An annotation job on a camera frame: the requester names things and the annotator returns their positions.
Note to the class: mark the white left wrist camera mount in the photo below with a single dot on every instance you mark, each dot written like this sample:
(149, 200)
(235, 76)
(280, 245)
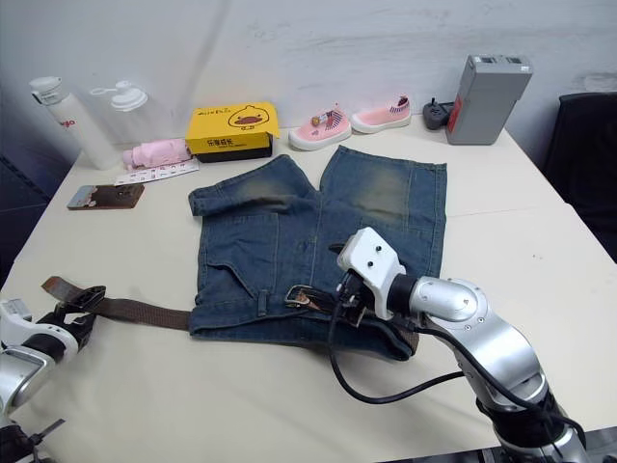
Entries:
(29, 328)

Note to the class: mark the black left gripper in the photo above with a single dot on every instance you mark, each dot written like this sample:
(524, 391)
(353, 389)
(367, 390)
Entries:
(60, 324)

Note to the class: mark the brown phone case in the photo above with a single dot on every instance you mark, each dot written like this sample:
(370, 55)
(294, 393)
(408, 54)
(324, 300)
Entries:
(106, 197)

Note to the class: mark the white bottle with red print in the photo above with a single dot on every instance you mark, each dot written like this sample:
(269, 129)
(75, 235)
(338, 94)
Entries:
(79, 125)

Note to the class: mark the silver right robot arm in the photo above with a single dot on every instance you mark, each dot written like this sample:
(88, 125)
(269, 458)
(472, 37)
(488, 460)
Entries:
(482, 328)

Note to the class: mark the white printed paper strip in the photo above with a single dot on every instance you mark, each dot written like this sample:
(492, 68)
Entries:
(159, 172)

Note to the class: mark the pink child shoe with charm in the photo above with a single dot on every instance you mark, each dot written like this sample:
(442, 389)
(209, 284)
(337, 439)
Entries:
(318, 130)

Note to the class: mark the clear bottle with white cap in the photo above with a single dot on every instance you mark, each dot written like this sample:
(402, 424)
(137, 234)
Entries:
(127, 103)

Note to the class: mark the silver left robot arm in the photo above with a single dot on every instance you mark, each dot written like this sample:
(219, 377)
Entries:
(19, 376)

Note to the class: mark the pink folded umbrella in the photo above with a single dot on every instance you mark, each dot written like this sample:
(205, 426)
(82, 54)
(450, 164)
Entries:
(156, 153)

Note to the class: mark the dark blue chair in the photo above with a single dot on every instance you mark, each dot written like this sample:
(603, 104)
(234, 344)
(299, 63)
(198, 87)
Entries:
(24, 207)

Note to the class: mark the black chair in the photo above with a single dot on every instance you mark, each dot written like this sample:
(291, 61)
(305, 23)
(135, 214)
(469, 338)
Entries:
(585, 169)

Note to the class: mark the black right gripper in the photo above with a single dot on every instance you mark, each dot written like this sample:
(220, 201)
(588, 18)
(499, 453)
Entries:
(354, 304)

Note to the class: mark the dark rounded shape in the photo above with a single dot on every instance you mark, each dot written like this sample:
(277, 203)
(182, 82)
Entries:
(19, 441)

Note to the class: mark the blue denim shorts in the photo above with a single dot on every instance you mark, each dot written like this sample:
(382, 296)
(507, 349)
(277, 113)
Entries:
(270, 231)

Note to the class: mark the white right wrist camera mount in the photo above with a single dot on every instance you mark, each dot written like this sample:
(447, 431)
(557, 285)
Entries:
(368, 260)

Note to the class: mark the grey battery box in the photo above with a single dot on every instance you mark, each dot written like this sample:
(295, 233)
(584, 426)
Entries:
(482, 101)

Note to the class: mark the black remote controller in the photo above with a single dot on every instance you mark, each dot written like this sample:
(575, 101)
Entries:
(437, 116)

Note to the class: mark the yellow duck shoe box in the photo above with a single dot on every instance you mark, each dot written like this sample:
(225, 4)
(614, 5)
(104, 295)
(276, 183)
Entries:
(231, 130)

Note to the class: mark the brown braided belt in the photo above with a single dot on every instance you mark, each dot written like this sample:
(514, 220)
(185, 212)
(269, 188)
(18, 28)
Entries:
(140, 311)

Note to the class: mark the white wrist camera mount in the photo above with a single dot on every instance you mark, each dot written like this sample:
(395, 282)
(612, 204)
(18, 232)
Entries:
(29, 328)
(368, 260)

